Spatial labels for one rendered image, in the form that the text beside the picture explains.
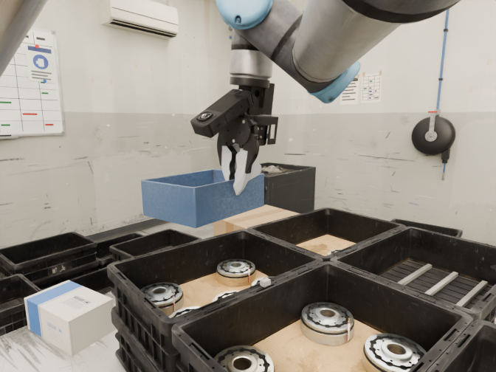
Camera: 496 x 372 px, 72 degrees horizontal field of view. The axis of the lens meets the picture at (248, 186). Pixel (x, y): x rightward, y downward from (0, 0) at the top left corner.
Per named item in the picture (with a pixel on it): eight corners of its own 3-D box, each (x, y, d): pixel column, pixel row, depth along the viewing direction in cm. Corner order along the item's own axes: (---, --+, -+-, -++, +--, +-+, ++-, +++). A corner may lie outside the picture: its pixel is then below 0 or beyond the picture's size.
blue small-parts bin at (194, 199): (195, 228, 57) (193, 187, 56) (142, 215, 66) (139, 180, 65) (264, 205, 72) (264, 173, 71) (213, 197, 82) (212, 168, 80)
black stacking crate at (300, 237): (324, 306, 80) (326, 261, 78) (244, 266, 103) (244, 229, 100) (404, 262, 105) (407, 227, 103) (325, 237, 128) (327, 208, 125)
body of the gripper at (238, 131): (276, 147, 65) (283, 82, 62) (246, 150, 58) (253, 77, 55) (246, 142, 70) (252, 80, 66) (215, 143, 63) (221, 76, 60)
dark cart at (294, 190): (267, 309, 227) (269, 176, 210) (219, 288, 255) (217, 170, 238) (311, 277, 272) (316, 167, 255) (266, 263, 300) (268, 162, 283)
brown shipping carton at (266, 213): (266, 237, 160) (266, 204, 157) (301, 250, 144) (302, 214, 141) (213, 253, 141) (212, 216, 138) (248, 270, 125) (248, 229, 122)
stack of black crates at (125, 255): (146, 346, 168) (140, 260, 159) (114, 323, 186) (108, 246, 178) (205, 311, 198) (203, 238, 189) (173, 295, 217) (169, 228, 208)
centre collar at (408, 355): (402, 366, 54) (402, 362, 54) (374, 350, 58) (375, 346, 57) (418, 353, 57) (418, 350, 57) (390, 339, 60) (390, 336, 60)
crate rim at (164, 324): (167, 339, 53) (167, 326, 53) (105, 274, 76) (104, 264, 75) (325, 269, 78) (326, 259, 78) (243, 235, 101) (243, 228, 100)
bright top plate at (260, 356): (243, 406, 47) (243, 402, 47) (197, 370, 54) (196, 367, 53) (286, 367, 54) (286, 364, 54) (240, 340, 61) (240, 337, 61)
